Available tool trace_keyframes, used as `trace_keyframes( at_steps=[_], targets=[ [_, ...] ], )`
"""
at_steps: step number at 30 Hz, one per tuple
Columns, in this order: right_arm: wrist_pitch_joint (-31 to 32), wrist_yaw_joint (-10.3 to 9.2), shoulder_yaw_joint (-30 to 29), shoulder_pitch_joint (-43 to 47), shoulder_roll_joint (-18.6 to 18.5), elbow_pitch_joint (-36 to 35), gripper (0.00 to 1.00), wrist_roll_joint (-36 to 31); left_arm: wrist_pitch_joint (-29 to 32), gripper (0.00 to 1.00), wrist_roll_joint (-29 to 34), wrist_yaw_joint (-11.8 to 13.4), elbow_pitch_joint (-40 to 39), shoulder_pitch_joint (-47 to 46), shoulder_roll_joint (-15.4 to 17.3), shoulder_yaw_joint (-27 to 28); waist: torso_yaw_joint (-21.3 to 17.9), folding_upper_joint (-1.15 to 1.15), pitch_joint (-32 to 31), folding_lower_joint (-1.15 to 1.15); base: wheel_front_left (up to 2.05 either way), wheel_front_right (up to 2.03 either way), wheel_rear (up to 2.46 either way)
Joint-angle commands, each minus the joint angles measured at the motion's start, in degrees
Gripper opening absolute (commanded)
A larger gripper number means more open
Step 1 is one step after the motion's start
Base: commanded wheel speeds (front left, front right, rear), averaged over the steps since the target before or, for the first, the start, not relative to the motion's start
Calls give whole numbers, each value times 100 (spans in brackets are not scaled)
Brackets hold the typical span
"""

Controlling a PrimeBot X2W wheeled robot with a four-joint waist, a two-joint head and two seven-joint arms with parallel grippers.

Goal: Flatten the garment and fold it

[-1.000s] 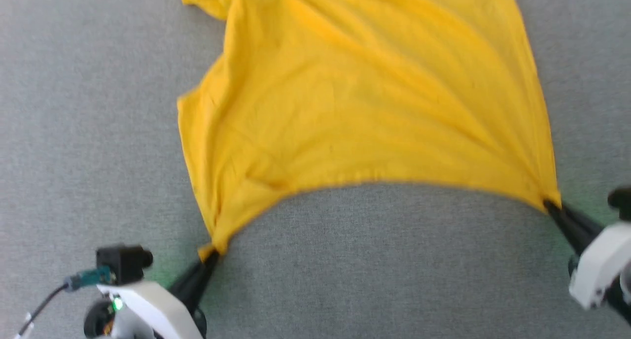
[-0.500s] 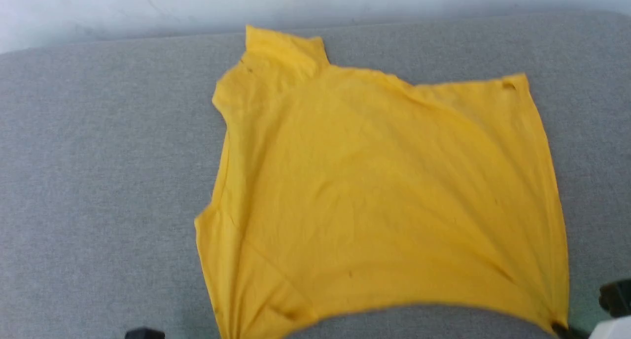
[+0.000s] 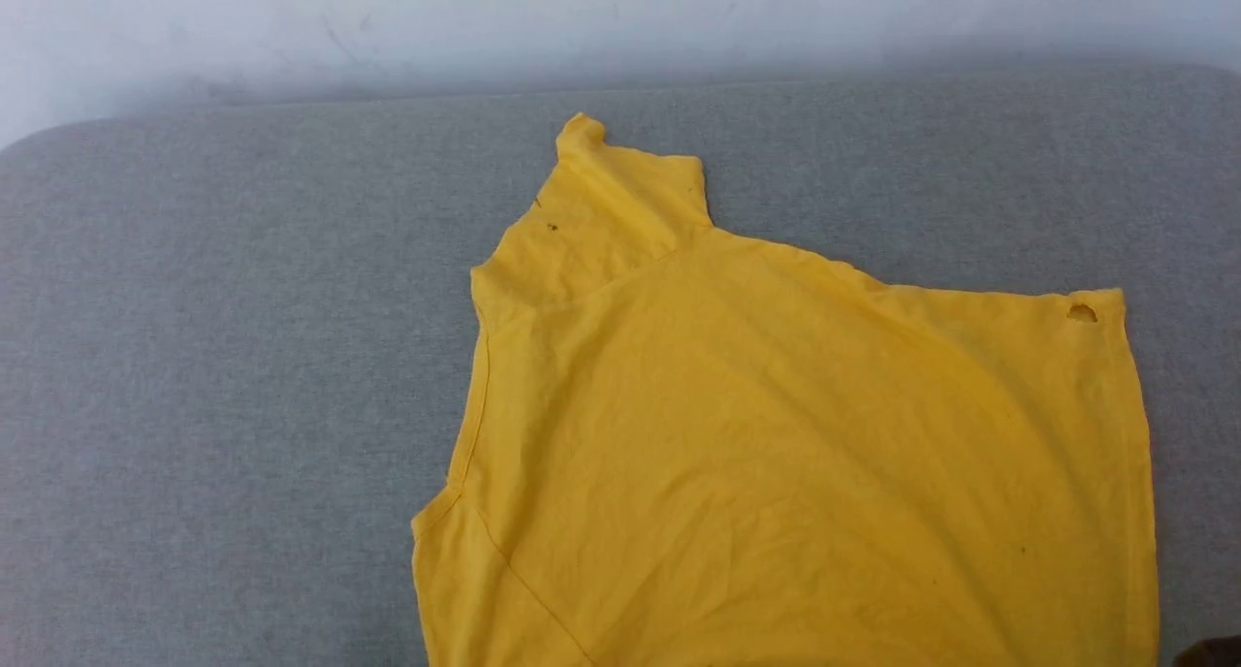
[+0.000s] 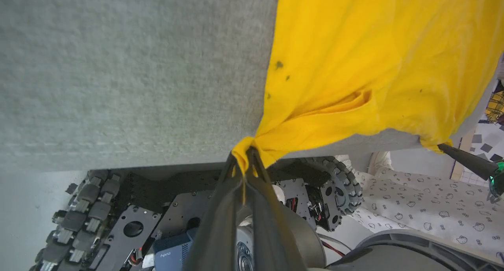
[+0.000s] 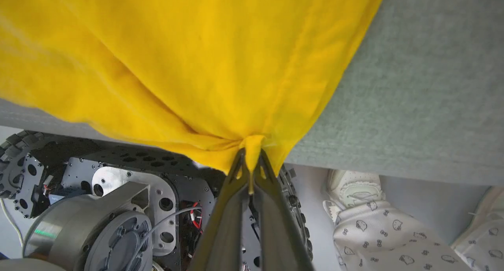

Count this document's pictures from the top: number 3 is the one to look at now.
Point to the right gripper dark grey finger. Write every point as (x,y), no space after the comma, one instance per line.
(1217,655)

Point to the yellow t-shirt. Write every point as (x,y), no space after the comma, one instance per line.
(776,454)

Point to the grey fabric sofa cushion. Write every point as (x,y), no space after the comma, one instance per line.
(242,357)

